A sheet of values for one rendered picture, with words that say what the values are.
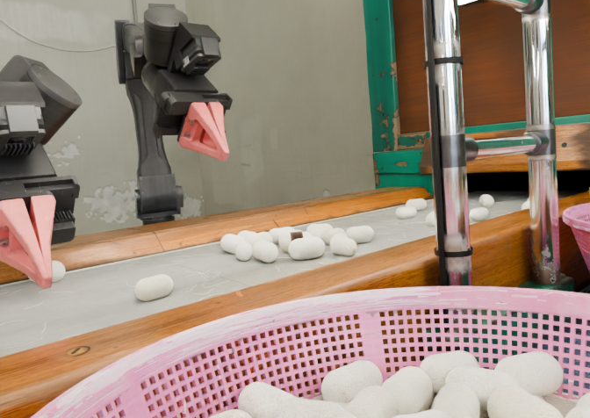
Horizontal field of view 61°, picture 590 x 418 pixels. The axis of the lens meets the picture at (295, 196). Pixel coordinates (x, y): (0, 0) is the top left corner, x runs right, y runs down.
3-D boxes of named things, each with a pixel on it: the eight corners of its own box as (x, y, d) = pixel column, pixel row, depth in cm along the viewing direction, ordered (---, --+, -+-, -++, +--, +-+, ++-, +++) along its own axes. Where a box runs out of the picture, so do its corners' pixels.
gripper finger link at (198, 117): (264, 133, 65) (229, 94, 70) (217, 135, 60) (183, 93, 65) (248, 175, 69) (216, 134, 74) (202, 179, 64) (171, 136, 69)
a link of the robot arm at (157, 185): (178, 207, 95) (157, 46, 100) (142, 211, 93) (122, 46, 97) (175, 212, 101) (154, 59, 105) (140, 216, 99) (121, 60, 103)
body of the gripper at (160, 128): (235, 100, 69) (211, 72, 73) (168, 99, 63) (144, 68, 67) (222, 139, 73) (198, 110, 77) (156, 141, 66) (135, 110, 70)
